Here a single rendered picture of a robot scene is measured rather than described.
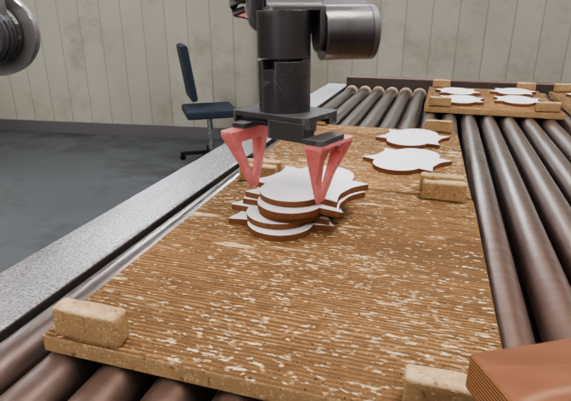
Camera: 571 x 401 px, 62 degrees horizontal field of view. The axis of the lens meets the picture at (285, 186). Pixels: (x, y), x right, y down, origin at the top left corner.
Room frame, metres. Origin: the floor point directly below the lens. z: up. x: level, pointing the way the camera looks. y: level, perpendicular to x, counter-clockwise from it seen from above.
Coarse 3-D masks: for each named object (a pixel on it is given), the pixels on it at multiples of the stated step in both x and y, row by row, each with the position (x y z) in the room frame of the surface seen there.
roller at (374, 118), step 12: (384, 96) 1.60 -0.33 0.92; (396, 96) 1.74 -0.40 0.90; (384, 108) 1.42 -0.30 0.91; (372, 120) 1.22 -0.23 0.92; (156, 384) 0.28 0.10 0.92; (168, 384) 0.28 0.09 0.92; (180, 384) 0.28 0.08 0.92; (192, 384) 0.29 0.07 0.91; (144, 396) 0.27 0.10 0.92; (156, 396) 0.27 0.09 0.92; (168, 396) 0.27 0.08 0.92; (180, 396) 0.27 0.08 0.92; (192, 396) 0.28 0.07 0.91; (204, 396) 0.29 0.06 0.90
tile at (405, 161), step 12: (372, 156) 0.79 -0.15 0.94; (384, 156) 0.79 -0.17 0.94; (396, 156) 0.79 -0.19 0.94; (408, 156) 0.79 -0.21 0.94; (420, 156) 0.79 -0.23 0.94; (432, 156) 0.79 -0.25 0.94; (384, 168) 0.73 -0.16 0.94; (396, 168) 0.73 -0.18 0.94; (408, 168) 0.73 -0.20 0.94; (420, 168) 0.73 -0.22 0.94; (432, 168) 0.74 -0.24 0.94
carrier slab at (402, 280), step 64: (384, 192) 0.64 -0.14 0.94; (192, 256) 0.45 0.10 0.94; (256, 256) 0.45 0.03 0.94; (320, 256) 0.45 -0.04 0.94; (384, 256) 0.45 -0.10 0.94; (448, 256) 0.45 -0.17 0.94; (128, 320) 0.34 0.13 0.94; (192, 320) 0.34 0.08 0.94; (256, 320) 0.34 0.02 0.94; (320, 320) 0.34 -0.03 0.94; (384, 320) 0.34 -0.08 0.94; (448, 320) 0.34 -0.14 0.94; (256, 384) 0.27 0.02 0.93; (320, 384) 0.26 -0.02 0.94; (384, 384) 0.26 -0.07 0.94
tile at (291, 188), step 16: (272, 176) 0.59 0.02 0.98; (288, 176) 0.59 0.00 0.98; (304, 176) 0.59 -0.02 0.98; (336, 176) 0.59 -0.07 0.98; (352, 176) 0.59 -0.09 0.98; (272, 192) 0.53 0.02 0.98; (288, 192) 0.53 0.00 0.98; (304, 192) 0.53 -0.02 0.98; (336, 192) 0.53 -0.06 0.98; (352, 192) 0.55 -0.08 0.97
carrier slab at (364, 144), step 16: (320, 128) 1.05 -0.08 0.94; (336, 128) 1.05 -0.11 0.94; (352, 128) 1.05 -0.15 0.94; (368, 128) 1.05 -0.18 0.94; (384, 128) 1.05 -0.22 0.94; (288, 144) 0.91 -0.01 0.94; (304, 144) 0.91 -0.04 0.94; (352, 144) 0.91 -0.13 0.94; (368, 144) 0.91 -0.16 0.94; (384, 144) 0.91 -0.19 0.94; (448, 144) 0.91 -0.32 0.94; (288, 160) 0.80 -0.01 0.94; (304, 160) 0.80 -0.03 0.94; (352, 160) 0.80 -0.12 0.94; (368, 176) 0.71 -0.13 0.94; (384, 176) 0.71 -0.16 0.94; (400, 176) 0.71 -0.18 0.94; (416, 176) 0.71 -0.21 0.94; (464, 176) 0.71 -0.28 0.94; (400, 192) 0.65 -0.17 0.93; (416, 192) 0.64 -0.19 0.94
